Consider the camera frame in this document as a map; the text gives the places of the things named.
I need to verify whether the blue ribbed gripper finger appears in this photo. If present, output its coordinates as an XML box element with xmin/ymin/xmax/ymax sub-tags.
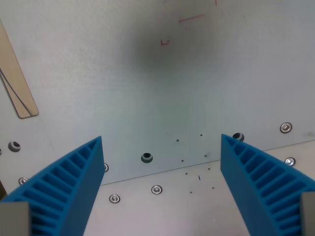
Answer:
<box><xmin>0</xmin><ymin>136</ymin><xmax>104</xmax><ymax>236</ymax></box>
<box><xmin>220</xmin><ymin>133</ymin><xmax>315</xmax><ymax>236</ymax></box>

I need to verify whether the tan wooden board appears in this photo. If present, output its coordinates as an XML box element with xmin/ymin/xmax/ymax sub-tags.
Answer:
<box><xmin>0</xmin><ymin>17</ymin><xmax>39</xmax><ymax>119</ymax></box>

